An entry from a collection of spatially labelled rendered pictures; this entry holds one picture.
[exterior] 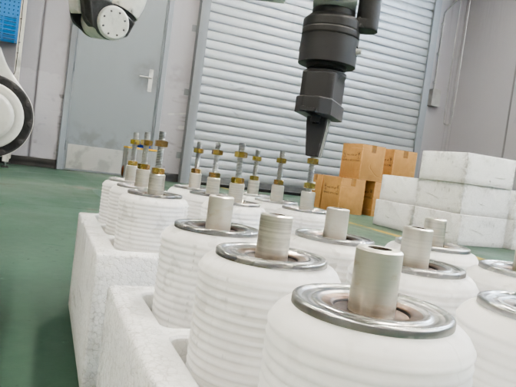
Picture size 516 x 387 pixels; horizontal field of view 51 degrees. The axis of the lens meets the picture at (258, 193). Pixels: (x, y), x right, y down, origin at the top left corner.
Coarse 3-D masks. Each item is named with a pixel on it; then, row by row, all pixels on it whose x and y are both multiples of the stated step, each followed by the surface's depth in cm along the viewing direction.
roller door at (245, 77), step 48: (240, 0) 603; (288, 0) 624; (384, 0) 674; (432, 0) 703; (240, 48) 607; (288, 48) 632; (384, 48) 682; (432, 48) 706; (192, 96) 587; (240, 96) 612; (288, 96) 636; (384, 96) 689; (192, 144) 592; (288, 144) 643; (336, 144) 669; (384, 144) 696; (288, 192) 648
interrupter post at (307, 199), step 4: (304, 192) 83; (308, 192) 82; (312, 192) 83; (304, 196) 83; (308, 196) 82; (312, 196) 83; (300, 200) 83; (304, 200) 83; (308, 200) 82; (312, 200) 83; (300, 204) 83; (304, 204) 83; (308, 204) 82; (312, 204) 83; (300, 208) 83; (304, 208) 83; (308, 208) 83; (312, 208) 83
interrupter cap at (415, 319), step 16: (304, 288) 27; (320, 288) 28; (336, 288) 28; (304, 304) 24; (320, 304) 24; (336, 304) 26; (400, 304) 27; (416, 304) 27; (432, 304) 27; (336, 320) 22; (352, 320) 22; (368, 320) 23; (384, 320) 23; (400, 320) 24; (416, 320) 24; (432, 320) 24; (448, 320) 24; (400, 336) 22; (416, 336) 22; (432, 336) 22
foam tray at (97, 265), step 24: (96, 216) 100; (96, 240) 74; (96, 264) 65; (120, 264) 66; (144, 264) 67; (72, 288) 96; (96, 288) 66; (72, 312) 90; (96, 312) 66; (96, 336) 66; (96, 360) 66
